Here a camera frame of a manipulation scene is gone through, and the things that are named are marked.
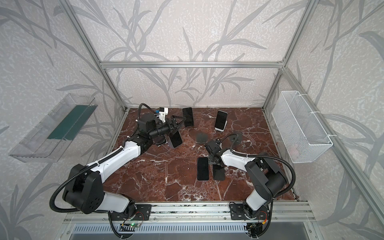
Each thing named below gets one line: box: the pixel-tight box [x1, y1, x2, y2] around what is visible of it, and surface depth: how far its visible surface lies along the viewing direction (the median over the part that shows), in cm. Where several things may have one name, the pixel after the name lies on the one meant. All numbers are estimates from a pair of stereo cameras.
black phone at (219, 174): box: [213, 167, 226, 181], surface depth 89 cm
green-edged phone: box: [214, 110, 228, 131], surface depth 104 cm
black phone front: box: [197, 157, 209, 181], surface depth 91 cm
